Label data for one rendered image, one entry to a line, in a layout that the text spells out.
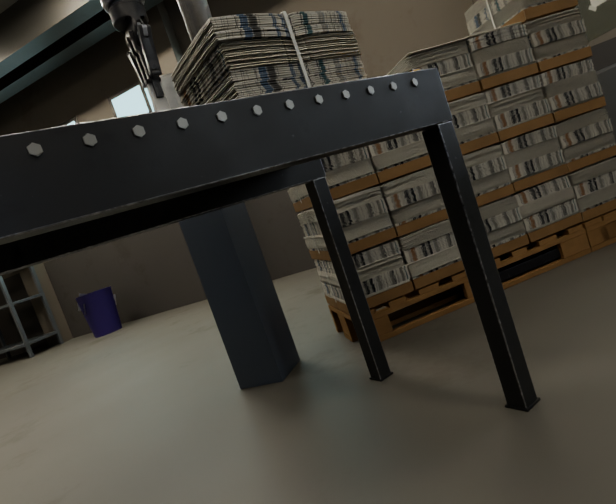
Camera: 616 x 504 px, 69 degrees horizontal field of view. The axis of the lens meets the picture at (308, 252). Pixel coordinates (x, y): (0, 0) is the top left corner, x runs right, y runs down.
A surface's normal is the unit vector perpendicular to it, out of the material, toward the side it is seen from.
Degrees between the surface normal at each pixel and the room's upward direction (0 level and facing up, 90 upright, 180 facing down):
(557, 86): 90
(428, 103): 90
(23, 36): 90
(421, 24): 90
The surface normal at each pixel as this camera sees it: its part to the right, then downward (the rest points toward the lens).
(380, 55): -0.33, 0.20
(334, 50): 0.52, -0.11
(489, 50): 0.20, 0.02
